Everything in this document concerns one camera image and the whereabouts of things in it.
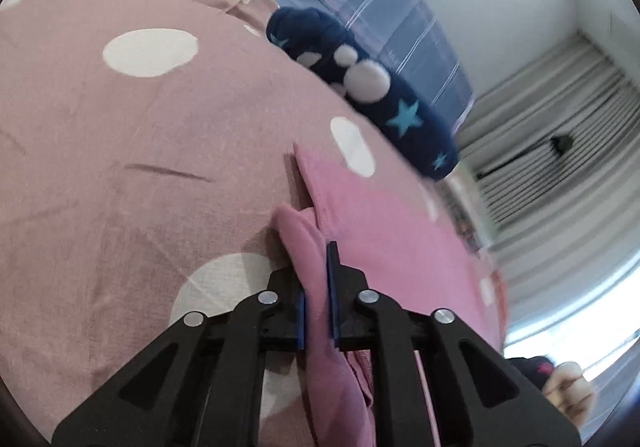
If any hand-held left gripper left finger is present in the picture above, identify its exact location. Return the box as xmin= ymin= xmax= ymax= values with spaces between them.
xmin=50 ymin=269 xmax=307 ymax=447

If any grey pleated curtain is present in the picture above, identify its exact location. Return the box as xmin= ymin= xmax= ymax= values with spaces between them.
xmin=457 ymin=34 xmax=640 ymax=309

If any floral cloth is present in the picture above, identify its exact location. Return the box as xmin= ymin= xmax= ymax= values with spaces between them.
xmin=442 ymin=172 xmax=497 ymax=254

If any blue plaid duvet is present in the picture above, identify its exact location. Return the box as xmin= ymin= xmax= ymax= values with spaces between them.
xmin=197 ymin=0 xmax=476 ymax=138

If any black clip on rod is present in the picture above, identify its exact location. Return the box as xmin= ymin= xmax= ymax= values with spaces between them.
xmin=475 ymin=134 xmax=577 ymax=180

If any person's right hand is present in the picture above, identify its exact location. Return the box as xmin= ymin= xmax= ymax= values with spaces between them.
xmin=542 ymin=360 xmax=599 ymax=429

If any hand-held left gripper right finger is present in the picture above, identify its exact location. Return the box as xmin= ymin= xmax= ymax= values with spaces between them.
xmin=326 ymin=242 xmax=584 ymax=447

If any pink polka dot bed sheet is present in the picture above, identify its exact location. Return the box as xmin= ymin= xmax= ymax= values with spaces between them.
xmin=0 ymin=0 xmax=507 ymax=443

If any pink t-shirt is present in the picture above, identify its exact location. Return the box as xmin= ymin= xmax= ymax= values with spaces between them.
xmin=272 ymin=142 xmax=509 ymax=447

